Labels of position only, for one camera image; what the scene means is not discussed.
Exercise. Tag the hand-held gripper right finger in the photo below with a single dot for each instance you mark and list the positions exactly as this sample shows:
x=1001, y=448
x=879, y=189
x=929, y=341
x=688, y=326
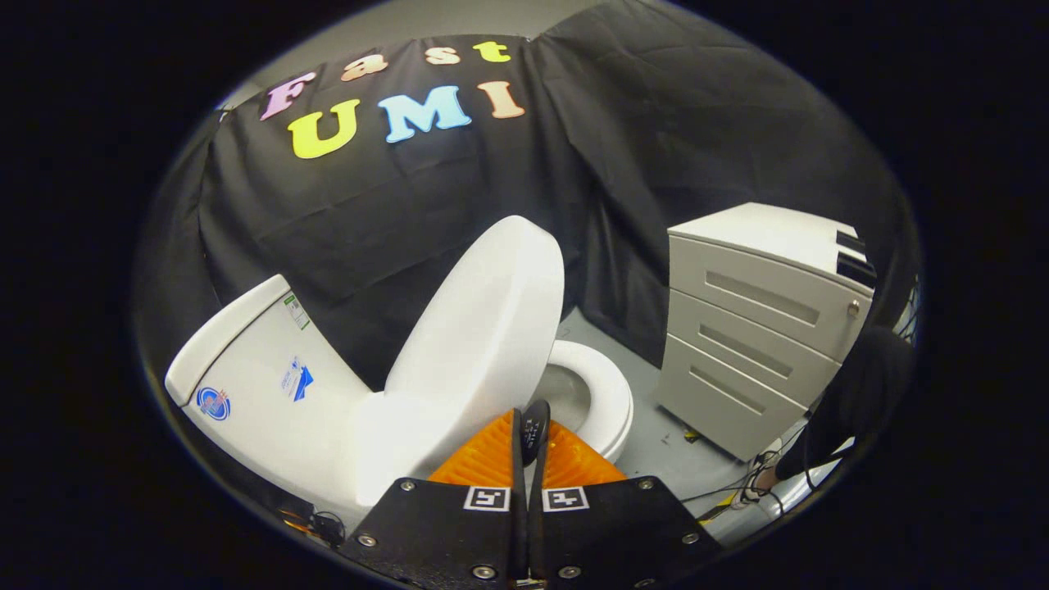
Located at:
x=606, y=533

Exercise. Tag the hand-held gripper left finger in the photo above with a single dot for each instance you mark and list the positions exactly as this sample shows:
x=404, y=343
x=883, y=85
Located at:
x=519, y=459

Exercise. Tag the white toilet seat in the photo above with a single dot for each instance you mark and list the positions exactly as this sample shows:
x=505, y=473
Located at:
x=610, y=389

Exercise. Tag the white ceramic toilet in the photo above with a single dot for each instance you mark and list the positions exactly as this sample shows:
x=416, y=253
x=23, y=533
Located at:
x=254, y=369

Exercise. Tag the person's white shoe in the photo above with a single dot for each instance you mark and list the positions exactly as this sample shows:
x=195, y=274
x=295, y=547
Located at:
x=762, y=479

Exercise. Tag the white drawer cabinet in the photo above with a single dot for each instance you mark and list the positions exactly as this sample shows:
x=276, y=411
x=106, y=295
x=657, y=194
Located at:
x=754, y=344

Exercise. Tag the black backdrop cloth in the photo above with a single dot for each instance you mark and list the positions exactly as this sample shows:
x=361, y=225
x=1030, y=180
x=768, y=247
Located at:
x=385, y=205

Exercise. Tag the person's leg in dark trousers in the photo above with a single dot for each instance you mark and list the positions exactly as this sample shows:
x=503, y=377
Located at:
x=860, y=385

